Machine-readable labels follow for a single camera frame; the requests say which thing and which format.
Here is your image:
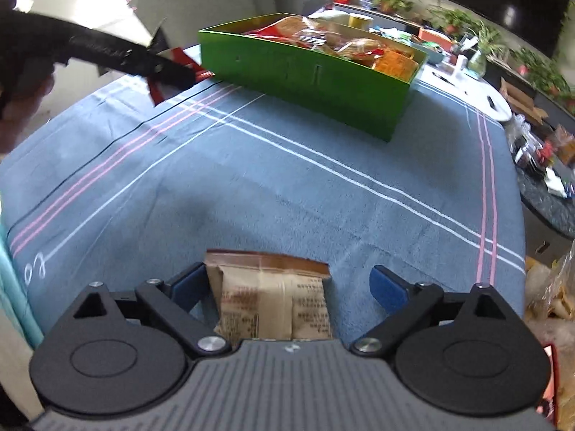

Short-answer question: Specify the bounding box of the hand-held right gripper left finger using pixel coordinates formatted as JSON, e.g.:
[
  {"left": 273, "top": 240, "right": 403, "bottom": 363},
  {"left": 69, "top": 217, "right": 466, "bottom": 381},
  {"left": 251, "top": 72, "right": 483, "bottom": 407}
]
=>
[{"left": 73, "top": 261, "right": 231, "bottom": 360}]

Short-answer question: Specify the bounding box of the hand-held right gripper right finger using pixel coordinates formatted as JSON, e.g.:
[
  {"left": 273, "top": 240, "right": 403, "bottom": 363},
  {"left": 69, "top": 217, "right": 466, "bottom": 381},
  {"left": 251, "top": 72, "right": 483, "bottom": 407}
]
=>
[{"left": 349, "top": 266, "right": 510, "bottom": 360}]

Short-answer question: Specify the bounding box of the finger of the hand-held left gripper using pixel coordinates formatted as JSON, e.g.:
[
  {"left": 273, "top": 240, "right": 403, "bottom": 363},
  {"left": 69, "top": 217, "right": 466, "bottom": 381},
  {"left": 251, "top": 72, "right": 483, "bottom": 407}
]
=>
[{"left": 67, "top": 24, "right": 197, "bottom": 91}]

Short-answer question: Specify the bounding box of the red-edged clear snack packet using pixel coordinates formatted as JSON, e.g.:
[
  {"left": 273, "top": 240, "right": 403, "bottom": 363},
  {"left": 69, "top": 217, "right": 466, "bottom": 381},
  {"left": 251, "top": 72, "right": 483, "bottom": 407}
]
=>
[{"left": 147, "top": 47, "right": 213, "bottom": 105}]

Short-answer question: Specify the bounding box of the beige brown snack packet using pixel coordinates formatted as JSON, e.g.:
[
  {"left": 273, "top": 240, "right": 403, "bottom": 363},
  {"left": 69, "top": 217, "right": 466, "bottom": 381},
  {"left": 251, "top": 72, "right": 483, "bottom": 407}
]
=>
[{"left": 204, "top": 249, "right": 335, "bottom": 346}]

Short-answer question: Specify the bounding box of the red round cookie packet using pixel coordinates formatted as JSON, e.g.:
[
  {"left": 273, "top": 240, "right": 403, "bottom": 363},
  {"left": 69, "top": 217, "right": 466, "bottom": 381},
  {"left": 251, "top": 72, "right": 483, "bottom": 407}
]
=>
[{"left": 243, "top": 15, "right": 317, "bottom": 46}]

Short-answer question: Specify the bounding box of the green cardboard box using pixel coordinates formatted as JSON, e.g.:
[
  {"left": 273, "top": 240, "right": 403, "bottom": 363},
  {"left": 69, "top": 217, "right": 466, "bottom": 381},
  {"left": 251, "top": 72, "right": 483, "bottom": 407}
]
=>
[{"left": 198, "top": 13, "right": 429, "bottom": 142}]

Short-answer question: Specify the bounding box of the clear sliced bread packet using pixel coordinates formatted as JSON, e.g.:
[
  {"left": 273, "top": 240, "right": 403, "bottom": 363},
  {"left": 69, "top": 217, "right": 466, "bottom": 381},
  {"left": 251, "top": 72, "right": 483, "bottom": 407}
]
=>
[{"left": 337, "top": 38, "right": 383, "bottom": 66}]

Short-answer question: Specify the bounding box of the person's left hand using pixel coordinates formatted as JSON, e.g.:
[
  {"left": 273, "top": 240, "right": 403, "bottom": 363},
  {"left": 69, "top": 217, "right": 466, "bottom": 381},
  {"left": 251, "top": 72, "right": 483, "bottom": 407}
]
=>
[{"left": 0, "top": 76, "right": 55, "bottom": 154}]

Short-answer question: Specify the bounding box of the grey armchair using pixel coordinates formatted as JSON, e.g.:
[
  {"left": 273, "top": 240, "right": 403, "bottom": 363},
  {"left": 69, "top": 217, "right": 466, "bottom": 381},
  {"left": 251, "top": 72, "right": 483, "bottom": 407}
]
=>
[{"left": 126, "top": 0, "right": 331, "bottom": 50}]

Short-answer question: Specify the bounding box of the blue striped tablecloth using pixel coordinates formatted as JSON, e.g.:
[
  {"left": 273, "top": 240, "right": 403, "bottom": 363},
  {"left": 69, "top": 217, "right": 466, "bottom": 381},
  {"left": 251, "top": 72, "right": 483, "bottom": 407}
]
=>
[{"left": 0, "top": 45, "right": 527, "bottom": 356}]

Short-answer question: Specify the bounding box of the clear plastic bag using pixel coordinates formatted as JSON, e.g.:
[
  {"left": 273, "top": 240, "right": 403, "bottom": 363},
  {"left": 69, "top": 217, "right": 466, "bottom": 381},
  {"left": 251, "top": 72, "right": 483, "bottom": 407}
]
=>
[{"left": 523, "top": 238, "right": 575, "bottom": 320}]

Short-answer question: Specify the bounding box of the teal cloth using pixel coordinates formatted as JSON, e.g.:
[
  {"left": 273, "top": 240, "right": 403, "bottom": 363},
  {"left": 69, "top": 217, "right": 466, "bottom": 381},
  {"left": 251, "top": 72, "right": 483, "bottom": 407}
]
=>
[{"left": 0, "top": 224, "right": 46, "bottom": 352}]

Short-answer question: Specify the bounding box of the dark marble round table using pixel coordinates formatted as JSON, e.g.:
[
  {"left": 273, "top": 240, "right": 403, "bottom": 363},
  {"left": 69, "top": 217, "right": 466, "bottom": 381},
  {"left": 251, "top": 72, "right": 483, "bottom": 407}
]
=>
[{"left": 505, "top": 117, "right": 575, "bottom": 240}]

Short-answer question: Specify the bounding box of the white round table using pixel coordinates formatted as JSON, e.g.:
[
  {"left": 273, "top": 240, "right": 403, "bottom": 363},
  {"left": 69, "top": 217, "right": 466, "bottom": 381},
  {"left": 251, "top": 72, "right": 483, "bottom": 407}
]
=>
[{"left": 418, "top": 66, "right": 513, "bottom": 123}]

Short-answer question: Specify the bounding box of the brown cardboard box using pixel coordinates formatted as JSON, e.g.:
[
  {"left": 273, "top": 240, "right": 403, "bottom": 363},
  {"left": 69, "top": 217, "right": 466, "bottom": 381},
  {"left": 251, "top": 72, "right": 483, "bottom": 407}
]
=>
[{"left": 498, "top": 76, "right": 551, "bottom": 126}]

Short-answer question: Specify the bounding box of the blue tray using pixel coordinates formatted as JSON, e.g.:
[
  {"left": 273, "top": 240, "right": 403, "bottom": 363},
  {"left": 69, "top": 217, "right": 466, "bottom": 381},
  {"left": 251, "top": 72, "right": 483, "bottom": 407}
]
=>
[{"left": 420, "top": 42, "right": 449, "bottom": 66}]

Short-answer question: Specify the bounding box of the glass vase with plant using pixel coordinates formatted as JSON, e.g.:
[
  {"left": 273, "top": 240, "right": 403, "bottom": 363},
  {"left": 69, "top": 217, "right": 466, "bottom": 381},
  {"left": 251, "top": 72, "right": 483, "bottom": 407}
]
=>
[{"left": 467, "top": 22, "right": 500, "bottom": 77}]

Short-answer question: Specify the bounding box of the orange box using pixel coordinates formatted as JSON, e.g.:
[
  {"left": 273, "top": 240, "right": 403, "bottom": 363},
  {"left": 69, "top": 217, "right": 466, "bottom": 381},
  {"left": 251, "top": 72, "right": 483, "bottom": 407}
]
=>
[{"left": 418, "top": 27, "right": 454, "bottom": 46}]

